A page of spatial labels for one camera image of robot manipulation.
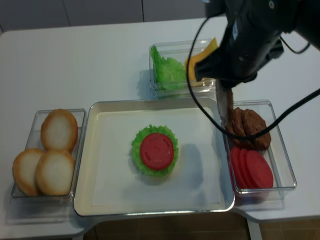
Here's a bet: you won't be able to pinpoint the yellow cheese slice stack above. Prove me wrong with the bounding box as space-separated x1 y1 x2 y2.
184 37 218 86

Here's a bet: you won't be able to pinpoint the bread bun slice front left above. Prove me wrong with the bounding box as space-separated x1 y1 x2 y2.
12 148 45 196

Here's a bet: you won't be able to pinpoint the green lettuce leaf on tray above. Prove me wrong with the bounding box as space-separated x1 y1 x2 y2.
131 124 179 178

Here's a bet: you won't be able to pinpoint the bread bun slice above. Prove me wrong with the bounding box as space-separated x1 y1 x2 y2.
12 148 45 196
35 150 75 196
40 109 78 153

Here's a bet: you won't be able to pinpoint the red tomato slice left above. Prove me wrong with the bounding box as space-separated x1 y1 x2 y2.
230 146 247 189

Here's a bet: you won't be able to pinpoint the brown meat patty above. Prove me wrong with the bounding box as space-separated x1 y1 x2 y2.
232 107 251 149
241 109 272 151
219 88 234 127
225 120 242 148

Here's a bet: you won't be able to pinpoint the clear bun container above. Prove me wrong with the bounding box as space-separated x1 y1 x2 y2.
10 108 86 202

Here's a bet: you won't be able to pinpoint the bread bun slice rear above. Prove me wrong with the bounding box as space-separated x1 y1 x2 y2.
40 109 78 153

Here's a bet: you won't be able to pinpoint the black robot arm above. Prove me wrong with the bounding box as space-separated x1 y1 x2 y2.
194 0 320 88

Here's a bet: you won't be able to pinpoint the clear patty tomato container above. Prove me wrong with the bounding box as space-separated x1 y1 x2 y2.
218 99 298 202

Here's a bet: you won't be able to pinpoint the red tomato slice middle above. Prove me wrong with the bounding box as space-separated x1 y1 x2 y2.
239 148 255 189

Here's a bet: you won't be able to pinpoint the black cable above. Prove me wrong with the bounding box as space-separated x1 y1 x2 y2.
185 16 320 140

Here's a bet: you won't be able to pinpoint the clear lettuce cheese container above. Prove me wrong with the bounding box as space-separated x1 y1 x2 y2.
149 39 215 99

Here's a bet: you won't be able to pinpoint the bread bun slice front right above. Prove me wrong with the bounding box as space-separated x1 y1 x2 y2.
35 150 75 196

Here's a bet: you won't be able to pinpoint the red tomato slice on tray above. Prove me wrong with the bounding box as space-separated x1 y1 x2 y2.
140 133 174 171

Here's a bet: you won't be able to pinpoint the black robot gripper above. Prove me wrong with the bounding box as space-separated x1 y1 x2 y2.
194 18 284 88

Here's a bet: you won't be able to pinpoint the red tomato slice right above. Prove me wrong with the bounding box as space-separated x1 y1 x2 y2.
244 150 274 189

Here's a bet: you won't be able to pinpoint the white paper tray liner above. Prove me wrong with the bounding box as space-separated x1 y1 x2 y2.
92 108 220 209

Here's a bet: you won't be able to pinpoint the green lettuce leaves in container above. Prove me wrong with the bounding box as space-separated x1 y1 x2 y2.
150 45 186 91

